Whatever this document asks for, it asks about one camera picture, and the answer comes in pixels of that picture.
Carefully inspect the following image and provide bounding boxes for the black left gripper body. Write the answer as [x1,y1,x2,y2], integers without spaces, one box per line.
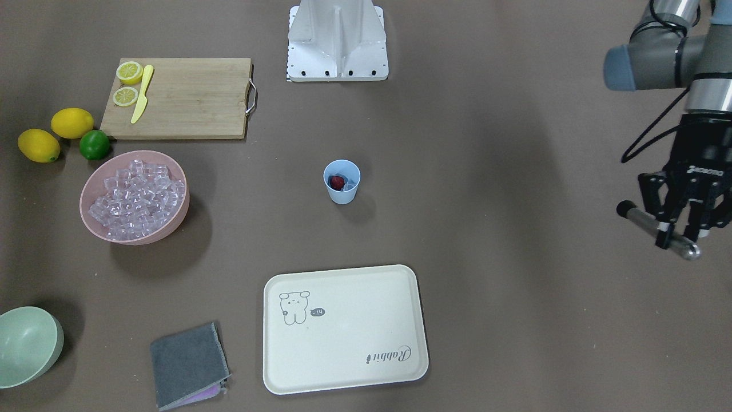
[638,113,730,213]

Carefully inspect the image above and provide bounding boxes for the steel muddler black tip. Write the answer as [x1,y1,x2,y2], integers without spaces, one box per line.
[615,200,702,261]

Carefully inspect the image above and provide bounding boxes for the red strawberry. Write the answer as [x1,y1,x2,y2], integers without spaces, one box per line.
[329,175,346,191]

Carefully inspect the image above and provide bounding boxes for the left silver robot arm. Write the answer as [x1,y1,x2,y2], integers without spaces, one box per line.
[603,1,731,260]

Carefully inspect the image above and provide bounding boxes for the light blue plastic cup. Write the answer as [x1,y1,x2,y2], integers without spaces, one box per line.
[323,159,361,204]

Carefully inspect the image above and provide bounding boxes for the pile of clear ice cubes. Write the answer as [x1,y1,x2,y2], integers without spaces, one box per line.
[82,157,188,243]

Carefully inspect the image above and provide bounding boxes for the cream rectangular tray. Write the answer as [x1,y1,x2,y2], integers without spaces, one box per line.
[263,264,429,395]

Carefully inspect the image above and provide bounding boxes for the wooden cutting board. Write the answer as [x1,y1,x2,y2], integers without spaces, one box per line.
[100,57,257,140]

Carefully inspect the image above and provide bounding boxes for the grey folded cloth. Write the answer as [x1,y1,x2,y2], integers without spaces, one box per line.
[149,322,230,411]

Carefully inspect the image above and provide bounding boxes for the pink bowl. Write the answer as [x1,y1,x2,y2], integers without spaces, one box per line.
[79,150,190,245]

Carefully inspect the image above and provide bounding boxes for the yellow plastic knife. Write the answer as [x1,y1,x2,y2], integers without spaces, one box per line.
[130,65,154,124]

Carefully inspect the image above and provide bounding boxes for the lemon slice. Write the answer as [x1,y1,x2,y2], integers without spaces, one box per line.
[112,86,139,107]
[116,61,144,86]

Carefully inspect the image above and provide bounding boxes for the green lime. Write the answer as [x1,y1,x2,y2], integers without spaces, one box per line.
[79,130,112,161]

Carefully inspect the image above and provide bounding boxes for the yellow lemon far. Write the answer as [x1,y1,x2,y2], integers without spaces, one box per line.
[51,108,94,139]

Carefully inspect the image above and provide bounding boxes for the yellow lemon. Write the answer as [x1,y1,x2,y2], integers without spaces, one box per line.
[51,108,94,139]
[17,128,62,163]

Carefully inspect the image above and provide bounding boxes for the yellow lemon near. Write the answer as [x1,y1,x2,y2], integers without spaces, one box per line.
[17,128,62,163]

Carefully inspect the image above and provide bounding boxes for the mint green bowl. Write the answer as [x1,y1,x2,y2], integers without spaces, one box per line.
[1,307,65,389]

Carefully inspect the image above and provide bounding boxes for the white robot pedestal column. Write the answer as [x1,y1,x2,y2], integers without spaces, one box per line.
[286,1,389,82]

